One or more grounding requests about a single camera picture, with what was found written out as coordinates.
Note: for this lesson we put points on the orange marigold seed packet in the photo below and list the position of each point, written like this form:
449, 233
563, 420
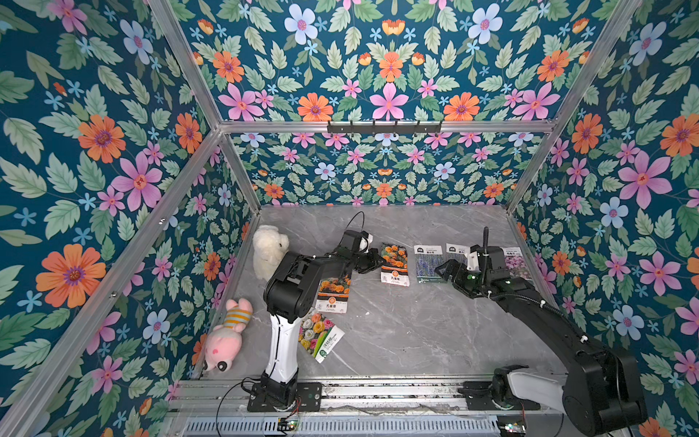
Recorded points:
333, 295
394, 270

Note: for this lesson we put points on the white slotted cable duct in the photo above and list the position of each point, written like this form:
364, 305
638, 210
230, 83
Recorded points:
345, 426

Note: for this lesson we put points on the black hook rail on wall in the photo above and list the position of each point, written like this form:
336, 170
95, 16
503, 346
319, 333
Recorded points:
365, 128

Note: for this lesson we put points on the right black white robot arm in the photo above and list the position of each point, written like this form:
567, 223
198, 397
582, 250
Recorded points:
601, 392

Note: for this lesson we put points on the white plush teddy bear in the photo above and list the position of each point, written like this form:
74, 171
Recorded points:
270, 246

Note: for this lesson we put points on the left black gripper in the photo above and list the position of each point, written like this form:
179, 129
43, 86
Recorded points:
372, 256

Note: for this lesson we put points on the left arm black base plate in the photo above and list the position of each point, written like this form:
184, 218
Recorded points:
302, 396

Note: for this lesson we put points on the colourful roses seed packet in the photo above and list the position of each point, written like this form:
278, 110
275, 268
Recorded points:
319, 335

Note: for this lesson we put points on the pink plush pig toy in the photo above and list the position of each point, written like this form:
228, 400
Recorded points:
225, 341

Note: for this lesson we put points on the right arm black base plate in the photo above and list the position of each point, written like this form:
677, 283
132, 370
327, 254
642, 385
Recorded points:
479, 396

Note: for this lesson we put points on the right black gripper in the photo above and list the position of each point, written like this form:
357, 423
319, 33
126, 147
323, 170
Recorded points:
456, 269

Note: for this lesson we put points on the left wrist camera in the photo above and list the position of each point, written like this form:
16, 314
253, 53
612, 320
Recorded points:
360, 241

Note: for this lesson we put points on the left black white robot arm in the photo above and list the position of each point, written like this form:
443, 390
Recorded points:
291, 293

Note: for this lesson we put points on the lavender seed packet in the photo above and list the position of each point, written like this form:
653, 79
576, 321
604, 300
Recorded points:
428, 258
460, 253

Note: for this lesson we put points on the aluminium front rail frame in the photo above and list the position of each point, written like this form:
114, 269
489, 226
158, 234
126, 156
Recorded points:
437, 394

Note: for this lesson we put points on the pink flowers seed packet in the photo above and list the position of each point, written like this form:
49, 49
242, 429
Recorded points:
516, 263

